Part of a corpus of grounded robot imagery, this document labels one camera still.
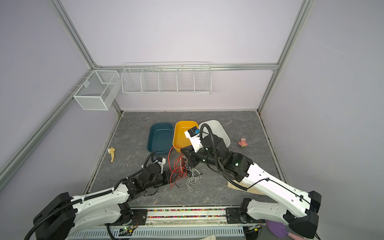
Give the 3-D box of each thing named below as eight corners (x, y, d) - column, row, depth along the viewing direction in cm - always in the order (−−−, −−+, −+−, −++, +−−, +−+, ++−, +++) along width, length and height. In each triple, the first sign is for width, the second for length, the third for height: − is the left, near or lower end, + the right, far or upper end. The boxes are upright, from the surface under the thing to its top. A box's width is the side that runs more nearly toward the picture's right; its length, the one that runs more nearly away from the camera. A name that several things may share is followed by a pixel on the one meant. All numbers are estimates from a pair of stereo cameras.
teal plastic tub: (145, 156, 98) (143, 152, 93) (152, 127, 113) (150, 122, 109) (172, 156, 98) (170, 152, 93) (175, 127, 113) (174, 122, 109)
